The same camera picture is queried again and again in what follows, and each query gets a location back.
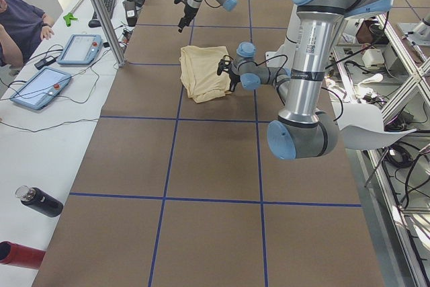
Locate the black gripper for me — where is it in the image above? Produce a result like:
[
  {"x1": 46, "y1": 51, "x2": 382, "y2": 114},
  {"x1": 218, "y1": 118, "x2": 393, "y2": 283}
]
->
[
  {"x1": 174, "y1": 0, "x2": 200, "y2": 33},
  {"x1": 216, "y1": 55, "x2": 240, "y2": 92}
]

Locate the beige long-sleeve graphic t-shirt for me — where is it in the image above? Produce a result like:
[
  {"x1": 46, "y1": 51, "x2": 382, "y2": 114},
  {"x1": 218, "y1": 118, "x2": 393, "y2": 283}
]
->
[{"x1": 179, "y1": 46, "x2": 231, "y2": 104}]

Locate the black keyboard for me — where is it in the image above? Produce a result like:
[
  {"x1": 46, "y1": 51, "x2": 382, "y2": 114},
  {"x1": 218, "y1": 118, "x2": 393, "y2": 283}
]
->
[{"x1": 91, "y1": 0, "x2": 119, "y2": 20}]

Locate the black computer mouse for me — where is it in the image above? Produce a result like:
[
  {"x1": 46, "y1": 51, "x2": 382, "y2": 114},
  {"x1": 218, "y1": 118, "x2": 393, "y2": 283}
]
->
[{"x1": 88, "y1": 19, "x2": 101, "y2": 28}]

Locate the upper blue teach pendant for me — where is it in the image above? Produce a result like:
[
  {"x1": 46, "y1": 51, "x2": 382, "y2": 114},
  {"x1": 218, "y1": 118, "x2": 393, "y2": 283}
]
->
[{"x1": 56, "y1": 34, "x2": 103, "y2": 65}]

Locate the blue teach pendant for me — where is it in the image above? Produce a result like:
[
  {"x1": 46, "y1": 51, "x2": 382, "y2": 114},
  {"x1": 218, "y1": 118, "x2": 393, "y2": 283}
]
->
[
  {"x1": 9, "y1": 67, "x2": 72, "y2": 111},
  {"x1": 56, "y1": 34, "x2": 103, "y2": 65}
]

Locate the green clamp tool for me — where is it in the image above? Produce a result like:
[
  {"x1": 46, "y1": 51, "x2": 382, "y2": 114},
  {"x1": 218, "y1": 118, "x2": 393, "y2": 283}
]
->
[{"x1": 63, "y1": 12, "x2": 77, "y2": 27}]

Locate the white chair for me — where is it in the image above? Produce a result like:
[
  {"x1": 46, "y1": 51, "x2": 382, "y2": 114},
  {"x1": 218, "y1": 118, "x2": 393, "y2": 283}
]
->
[{"x1": 332, "y1": 102, "x2": 417, "y2": 151}]

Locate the lower blue teach pendant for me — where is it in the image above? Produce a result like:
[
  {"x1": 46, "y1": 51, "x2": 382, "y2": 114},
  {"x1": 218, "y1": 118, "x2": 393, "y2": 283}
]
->
[{"x1": 9, "y1": 67, "x2": 72, "y2": 111}]

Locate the seated person in navy shirt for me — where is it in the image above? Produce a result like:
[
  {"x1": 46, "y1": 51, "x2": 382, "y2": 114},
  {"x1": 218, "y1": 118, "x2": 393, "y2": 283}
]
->
[{"x1": 1, "y1": 0, "x2": 54, "y2": 69}]

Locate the black bottle with steel cap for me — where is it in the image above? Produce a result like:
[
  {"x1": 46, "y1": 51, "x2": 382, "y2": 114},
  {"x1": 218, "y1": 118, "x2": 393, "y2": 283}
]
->
[{"x1": 15, "y1": 186, "x2": 63, "y2": 218}]

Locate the dark red bottle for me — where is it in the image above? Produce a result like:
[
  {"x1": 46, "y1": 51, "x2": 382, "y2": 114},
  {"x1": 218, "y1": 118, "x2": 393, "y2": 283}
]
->
[{"x1": 1, "y1": 241, "x2": 46, "y2": 270}]

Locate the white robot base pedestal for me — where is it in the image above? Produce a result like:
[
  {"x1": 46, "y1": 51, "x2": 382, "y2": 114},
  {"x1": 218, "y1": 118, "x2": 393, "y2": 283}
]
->
[{"x1": 265, "y1": 4, "x2": 300, "y2": 69}]

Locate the aluminium frame post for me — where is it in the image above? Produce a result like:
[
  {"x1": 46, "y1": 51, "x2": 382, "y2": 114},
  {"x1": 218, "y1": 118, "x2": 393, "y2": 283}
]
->
[{"x1": 90, "y1": 0, "x2": 126, "y2": 67}]

